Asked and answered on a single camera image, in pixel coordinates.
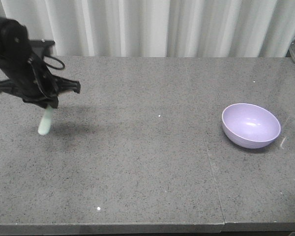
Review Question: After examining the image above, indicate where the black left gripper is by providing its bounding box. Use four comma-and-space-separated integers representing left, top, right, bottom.
0, 55, 81, 109

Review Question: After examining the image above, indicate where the pale green plastic spoon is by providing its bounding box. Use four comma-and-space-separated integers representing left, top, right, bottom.
38, 106, 54, 135

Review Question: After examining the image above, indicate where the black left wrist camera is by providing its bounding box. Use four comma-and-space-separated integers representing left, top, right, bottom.
29, 39, 55, 59

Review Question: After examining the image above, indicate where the white pleated curtain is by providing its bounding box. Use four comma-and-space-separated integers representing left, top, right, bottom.
0, 0, 295, 57

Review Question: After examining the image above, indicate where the purple plastic bowl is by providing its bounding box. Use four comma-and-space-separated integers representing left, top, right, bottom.
221, 103, 281, 149

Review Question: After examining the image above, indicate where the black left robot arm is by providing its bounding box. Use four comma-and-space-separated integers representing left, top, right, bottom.
0, 17, 81, 109

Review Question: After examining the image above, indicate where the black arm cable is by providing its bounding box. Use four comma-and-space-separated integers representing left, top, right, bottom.
42, 55, 65, 70

